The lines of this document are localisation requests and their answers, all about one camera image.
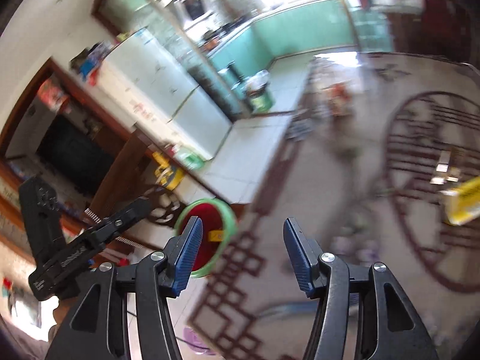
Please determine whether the red bin with green rim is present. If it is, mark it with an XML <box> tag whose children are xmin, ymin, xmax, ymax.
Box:
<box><xmin>174</xmin><ymin>198</ymin><xmax>238</xmax><ymax>278</ymax></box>

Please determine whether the open yellow medicine box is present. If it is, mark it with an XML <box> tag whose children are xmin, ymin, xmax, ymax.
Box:
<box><xmin>442</xmin><ymin>176</ymin><xmax>480</xmax><ymax>226</ymax></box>

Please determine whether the dark carved wooden chair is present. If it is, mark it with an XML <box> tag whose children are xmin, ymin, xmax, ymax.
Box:
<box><xmin>143</xmin><ymin>184</ymin><xmax>186</xmax><ymax>228</ymax></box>

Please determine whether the yellow drink carton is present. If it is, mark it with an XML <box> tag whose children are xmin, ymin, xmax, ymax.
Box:
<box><xmin>208</xmin><ymin>229</ymin><xmax>224</xmax><ymax>242</ymax></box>

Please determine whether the green detergent bottle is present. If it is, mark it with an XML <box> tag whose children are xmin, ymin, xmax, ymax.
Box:
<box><xmin>172</xmin><ymin>145</ymin><xmax>204</xmax><ymax>171</ymax></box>

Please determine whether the white refrigerator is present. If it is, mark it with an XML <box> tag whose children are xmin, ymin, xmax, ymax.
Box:
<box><xmin>97</xmin><ymin>28</ymin><xmax>232</xmax><ymax>161</ymax></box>

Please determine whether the crumpled red paper trash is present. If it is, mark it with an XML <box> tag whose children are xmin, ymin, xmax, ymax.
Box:
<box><xmin>323</xmin><ymin>82</ymin><xmax>352</xmax><ymax>117</ymax></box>

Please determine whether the green kitchen trash bin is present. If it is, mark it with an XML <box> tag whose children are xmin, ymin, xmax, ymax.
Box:
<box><xmin>245</xmin><ymin>70</ymin><xmax>274</xmax><ymax>113</ymax></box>

